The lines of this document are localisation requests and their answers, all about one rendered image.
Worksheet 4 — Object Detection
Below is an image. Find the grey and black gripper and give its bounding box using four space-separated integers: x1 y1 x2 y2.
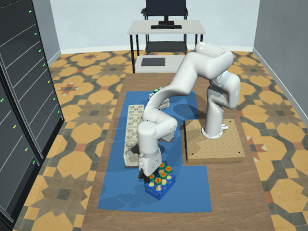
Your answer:
138 148 161 183

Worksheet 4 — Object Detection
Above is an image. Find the blue tube rack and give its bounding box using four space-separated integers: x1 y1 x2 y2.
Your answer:
145 171 175 200

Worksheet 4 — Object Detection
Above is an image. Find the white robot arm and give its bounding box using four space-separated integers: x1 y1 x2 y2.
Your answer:
126 42 241 158

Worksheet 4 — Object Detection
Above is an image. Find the white blank tube rack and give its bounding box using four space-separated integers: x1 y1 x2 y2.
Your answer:
149 93 169 110

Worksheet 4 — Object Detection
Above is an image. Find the blue bench mat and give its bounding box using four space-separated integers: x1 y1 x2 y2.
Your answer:
97 91 212 213

